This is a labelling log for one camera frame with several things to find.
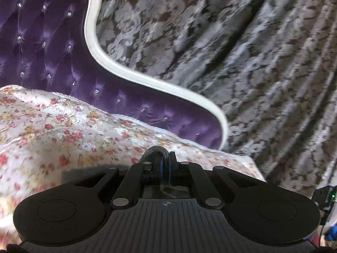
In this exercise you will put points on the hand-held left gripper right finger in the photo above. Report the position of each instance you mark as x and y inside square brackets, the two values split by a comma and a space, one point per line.
[171, 169]

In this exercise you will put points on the grey damask curtain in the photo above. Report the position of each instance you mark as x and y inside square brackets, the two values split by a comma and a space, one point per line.
[250, 58]

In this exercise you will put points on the grey argyle knit sweater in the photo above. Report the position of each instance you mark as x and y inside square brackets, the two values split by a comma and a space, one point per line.
[155, 150]

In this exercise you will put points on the purple tufted headboard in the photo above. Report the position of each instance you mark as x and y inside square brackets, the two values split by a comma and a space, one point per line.
[47, 44]

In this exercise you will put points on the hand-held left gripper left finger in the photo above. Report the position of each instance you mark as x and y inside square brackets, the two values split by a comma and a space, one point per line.
[158, 169]

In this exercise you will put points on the floral bedsheet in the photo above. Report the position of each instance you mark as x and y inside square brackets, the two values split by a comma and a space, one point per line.
[52, 126]

